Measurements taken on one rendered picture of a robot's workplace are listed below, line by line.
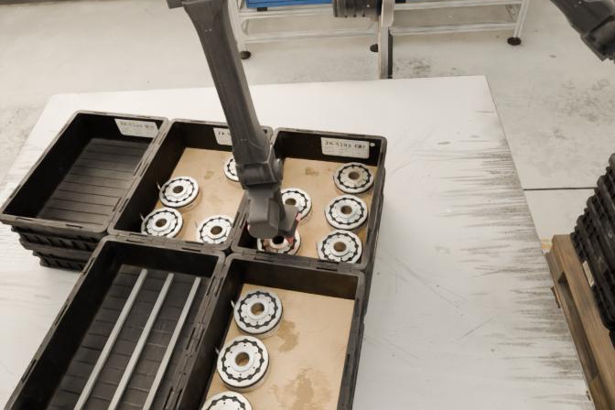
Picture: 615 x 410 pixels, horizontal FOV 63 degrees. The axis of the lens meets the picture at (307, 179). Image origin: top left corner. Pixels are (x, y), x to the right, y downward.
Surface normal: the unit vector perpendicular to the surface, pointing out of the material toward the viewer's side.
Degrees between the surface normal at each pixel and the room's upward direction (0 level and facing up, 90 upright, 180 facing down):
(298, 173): 0
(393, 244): 0
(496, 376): 0
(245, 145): 81
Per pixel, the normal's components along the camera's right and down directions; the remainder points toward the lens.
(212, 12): -0.07, 0.63
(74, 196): -0.08, -0.66
